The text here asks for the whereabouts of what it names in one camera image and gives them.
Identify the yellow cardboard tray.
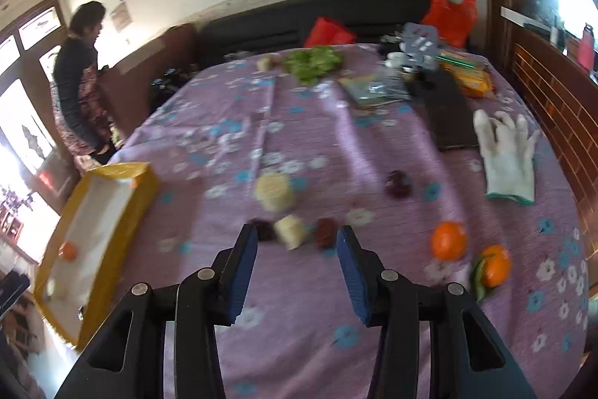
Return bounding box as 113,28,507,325
34,162,160,350

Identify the yellow snack packet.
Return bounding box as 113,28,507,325
439,50,495,98

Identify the black flat case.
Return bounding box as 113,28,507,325
411,72,480,151

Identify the orange tangerine with leaf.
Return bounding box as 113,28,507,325
472,244,512,303

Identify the black sofa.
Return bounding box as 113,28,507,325
194,0,440,68

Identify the white work glove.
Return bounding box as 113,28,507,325
473,110,543,206

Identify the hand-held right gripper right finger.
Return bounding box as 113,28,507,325
336,225,538,399

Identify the orange plastic bag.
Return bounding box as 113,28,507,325
419,0,478,49

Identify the green lettuce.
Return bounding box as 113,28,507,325
283,46,345,85

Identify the dark red plum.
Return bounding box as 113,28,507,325
385,170,414,199
247,218,277,242

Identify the red bag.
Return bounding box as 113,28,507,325
303,16,358,49

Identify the wooden glass door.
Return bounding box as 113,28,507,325
0,0,75,217

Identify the purple floral tablecloth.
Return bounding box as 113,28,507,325
84,43,590,399

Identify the wooden cabinet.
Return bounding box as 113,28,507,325
509,39,598,241

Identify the clear plastic bag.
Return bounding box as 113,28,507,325
339,72,412,107

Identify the grey slotted spatula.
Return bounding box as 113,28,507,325
401,22,442,70

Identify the red bottle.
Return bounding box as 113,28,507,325
578,24,596,73

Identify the white cup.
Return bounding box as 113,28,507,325
385,50,416,70

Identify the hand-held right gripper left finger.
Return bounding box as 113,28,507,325
55,224,259,399

